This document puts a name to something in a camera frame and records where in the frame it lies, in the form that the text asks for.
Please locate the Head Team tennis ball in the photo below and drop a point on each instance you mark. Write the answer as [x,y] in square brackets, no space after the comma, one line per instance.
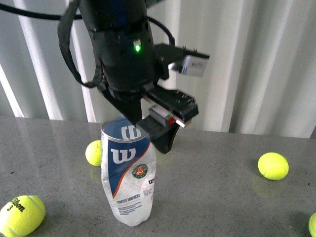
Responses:
[93,153]

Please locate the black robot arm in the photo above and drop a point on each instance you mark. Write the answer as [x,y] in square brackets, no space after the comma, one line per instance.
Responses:
[118,12]

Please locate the white pleated curtain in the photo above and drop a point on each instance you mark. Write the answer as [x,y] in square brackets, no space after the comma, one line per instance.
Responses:
[260,78]

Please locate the Roland Garros tennis ball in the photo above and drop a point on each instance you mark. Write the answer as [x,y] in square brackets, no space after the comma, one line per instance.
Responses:
[312,225]

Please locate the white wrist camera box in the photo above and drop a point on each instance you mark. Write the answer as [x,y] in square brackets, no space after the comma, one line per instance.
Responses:
[190,66]

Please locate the plain yellow tennis ball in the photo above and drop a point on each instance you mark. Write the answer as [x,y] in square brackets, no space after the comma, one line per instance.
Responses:
[273,166]

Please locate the Wilson 3 tennis ball near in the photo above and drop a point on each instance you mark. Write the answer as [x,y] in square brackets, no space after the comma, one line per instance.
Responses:
[21,216]

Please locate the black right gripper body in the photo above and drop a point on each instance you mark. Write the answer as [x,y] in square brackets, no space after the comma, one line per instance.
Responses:
[129,65]

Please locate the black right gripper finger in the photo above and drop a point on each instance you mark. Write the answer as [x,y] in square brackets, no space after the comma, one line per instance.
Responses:
[131,109]
[160,136]

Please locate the clear Wilson tennis ball can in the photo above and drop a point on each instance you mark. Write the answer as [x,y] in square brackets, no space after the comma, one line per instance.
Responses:
[128,169]

